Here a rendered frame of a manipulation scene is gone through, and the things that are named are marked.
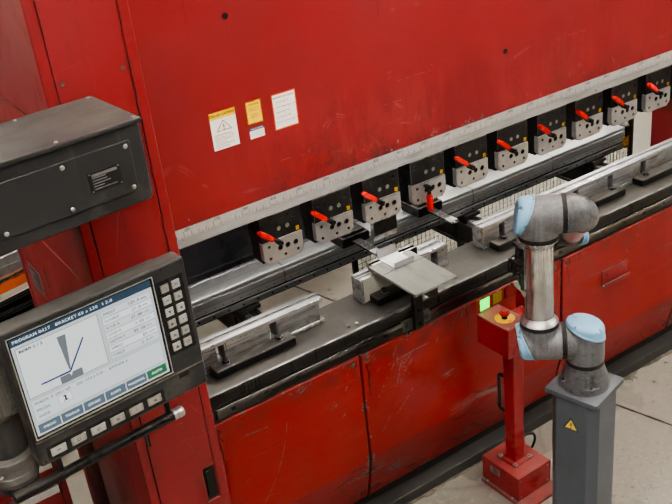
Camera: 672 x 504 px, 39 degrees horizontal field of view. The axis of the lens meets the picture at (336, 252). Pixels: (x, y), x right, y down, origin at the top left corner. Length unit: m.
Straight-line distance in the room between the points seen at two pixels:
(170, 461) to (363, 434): 0.83
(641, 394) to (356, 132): 1.94
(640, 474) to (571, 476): 0.76
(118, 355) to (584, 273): 2.21
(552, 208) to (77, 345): 1.36
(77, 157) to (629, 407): 2.87
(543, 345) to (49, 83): 1.59
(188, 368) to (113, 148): 0.59
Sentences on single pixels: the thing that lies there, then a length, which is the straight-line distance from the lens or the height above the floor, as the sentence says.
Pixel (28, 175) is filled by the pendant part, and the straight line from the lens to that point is 2.03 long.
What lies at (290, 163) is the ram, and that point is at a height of 1.49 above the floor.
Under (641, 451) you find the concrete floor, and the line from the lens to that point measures 4.06.
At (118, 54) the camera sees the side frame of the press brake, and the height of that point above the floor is 2.01.
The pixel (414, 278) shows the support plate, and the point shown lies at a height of 1.00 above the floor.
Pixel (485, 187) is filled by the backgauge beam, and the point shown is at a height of 0.97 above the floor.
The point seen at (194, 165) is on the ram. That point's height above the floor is 1.58.
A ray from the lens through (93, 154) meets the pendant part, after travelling 2.08.
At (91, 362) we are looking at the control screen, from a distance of 2.22.
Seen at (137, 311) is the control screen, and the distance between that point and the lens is 2.22.
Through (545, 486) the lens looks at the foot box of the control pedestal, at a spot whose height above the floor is 0.01.
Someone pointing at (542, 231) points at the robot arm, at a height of 1.34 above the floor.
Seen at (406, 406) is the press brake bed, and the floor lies 0.46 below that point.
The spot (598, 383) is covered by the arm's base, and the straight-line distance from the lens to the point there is 3.02.
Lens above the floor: 2.59
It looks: 28 degrees down
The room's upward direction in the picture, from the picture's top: 7 degrees counter-clockwise
